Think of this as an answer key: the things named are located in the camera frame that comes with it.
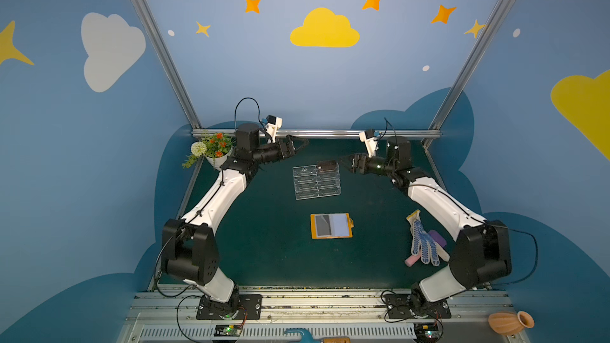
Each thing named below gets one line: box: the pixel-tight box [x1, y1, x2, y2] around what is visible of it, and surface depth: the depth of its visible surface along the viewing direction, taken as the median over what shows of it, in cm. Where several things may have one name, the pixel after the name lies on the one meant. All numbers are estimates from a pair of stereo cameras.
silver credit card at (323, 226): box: [315, 214, 332, 236], surface depth 95 cm
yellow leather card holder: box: [310, 212, 355, 239], surface depth 95 cm
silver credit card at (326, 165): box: [316, 160, 336, 171], surface depth 103 cm
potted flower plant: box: [181, 131, 236, 171], surface depth 101 cm
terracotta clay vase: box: [487, 310, 535, 336], surface depth 65 cm
